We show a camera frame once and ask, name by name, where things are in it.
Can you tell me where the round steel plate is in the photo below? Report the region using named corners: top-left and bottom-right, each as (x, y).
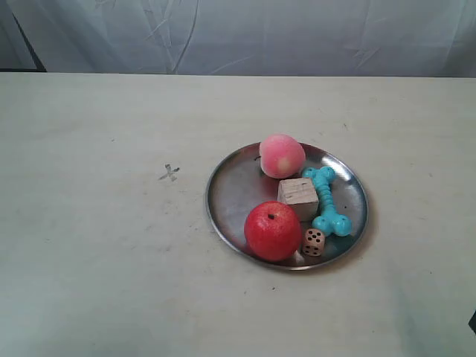
top-left (205, 143), bottom-right (369, 271)

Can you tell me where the pink toy peach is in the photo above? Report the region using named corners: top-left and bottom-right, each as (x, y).
top-left (259, 135), bottom-right (306, 179)

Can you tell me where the red toy apple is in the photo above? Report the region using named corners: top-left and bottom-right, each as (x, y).
top-left (244, 201), bottom-right (302, 262)

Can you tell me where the wooden cube block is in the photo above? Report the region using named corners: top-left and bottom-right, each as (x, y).
top-left (277, 178), bottom-right (319, 222)

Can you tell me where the wooden die with dots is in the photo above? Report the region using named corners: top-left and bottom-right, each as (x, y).
top-left (301, 228), bottom-right (326, 257)

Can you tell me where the turquoise rubber bone toy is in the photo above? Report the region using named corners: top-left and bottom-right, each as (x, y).
top-left (302, 166), bottom-right (352, 237)

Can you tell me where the white backdrop curtain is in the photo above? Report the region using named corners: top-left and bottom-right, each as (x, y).
top-left (1, 1), bottom-right (475, 77)

